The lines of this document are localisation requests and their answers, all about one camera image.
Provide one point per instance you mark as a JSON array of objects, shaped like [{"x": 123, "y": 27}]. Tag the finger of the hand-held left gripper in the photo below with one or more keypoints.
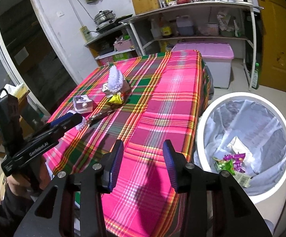
[
  {"x": 49, "y": 133},
  {"x": 69, "y": 119}
]

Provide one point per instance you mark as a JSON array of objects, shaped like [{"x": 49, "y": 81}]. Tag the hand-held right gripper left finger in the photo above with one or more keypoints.
[{"x": 114, "y": 170}]

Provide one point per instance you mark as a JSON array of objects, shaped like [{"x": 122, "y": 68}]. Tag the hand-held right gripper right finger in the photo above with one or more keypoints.
[{"x": 170, "y": 170}]

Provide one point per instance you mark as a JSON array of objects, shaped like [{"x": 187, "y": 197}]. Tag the white foam fruit net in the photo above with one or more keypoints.
[
  {"x": 81, "y": 125},
  {"x": 115, "y": 79}
]

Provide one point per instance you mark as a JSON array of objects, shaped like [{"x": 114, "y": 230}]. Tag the small brown carton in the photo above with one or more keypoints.
[{"x": 82, "y": 103}]

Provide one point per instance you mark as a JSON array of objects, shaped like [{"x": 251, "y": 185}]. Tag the dark brown wrapper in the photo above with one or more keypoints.
[{"x": 96, "y": 118}]

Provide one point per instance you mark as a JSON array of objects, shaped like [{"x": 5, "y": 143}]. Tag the yellow snack wrapper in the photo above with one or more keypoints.
[{"x": 115, "y": 99}]

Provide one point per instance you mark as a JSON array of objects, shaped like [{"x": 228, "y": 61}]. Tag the green snack wrapper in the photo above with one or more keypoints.
[{"x": 222, "y": 165}]

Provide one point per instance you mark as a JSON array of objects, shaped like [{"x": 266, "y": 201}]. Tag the purple snack wrapper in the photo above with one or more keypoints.
[{"x": 234, "y": 159}]

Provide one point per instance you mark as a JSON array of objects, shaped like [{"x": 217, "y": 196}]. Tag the green white packet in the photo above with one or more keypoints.
[{"x": 242, "y": 179}]

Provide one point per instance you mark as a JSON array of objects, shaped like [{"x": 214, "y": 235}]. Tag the person's left hand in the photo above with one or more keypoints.
[{"x": 17, "y": 181}]

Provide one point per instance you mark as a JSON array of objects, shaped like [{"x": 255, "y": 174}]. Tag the pink green plaid tablecloth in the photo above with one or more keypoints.
[{"x": 170, "y": 91}]

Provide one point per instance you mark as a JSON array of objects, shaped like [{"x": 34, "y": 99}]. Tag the green packet box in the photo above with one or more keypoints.
[{"x": 122, "y": 56}]

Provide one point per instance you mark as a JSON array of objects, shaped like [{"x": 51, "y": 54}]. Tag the yellowed power strip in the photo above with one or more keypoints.
[{"x": 85, "y": 33}]

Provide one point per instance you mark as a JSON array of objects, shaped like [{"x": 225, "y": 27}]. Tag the low wooden shelf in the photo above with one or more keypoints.
[{"x": 103, "y": 35}]

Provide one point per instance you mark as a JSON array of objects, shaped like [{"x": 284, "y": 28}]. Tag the pink basket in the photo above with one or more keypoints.
[{"x": 123, "y": 45}]

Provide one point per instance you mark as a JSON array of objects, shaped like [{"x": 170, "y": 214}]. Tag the black induction cooker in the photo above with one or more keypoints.
[{"x": 113, "y": 24}]

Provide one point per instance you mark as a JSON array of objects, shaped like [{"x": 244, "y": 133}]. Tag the steel steamer pot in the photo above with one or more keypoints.
[{"x": 104, "y": 17}]

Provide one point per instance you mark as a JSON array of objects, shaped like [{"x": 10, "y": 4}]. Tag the clear plastic bottle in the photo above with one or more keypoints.
[{"x": 154, "y": 30}]

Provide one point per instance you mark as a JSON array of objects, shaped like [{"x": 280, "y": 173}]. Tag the pink lid storage box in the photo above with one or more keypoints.
[{"x": 207, "y": 51}]

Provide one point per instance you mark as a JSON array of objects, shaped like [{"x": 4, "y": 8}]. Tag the green plastic bottle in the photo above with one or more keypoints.
[{"x": 255, "y": 77}]

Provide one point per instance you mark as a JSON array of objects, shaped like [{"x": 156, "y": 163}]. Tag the oil bottle yellow label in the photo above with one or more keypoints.
[{"x": 165, "y": 29}]

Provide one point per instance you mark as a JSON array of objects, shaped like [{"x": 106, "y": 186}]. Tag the dark brown jar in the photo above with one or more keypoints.
[{"x": 174, "y": 29}]

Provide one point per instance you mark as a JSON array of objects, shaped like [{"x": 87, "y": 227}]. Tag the plastic jug dark liquid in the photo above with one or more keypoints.
[{"x": 185, "y": 27}]

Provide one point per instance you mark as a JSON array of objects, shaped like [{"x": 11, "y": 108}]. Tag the lidded plastic tub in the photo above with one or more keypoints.
[{"x": 212, "y": 30}]

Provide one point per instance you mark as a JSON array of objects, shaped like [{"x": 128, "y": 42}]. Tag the crumpled plastic bags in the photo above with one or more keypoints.
[{"x": 224, "y": 22}]

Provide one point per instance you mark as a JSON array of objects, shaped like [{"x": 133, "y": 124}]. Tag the white metal rack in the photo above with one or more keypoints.
[{"x": 194, "y": 5}]

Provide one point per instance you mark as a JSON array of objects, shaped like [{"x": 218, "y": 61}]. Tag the wooden door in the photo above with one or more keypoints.
[{"x": 281, "y": 42}]

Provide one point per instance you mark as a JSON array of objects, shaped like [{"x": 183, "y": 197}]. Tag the white wall switch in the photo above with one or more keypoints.
[{"x": 60, "y": 14}]

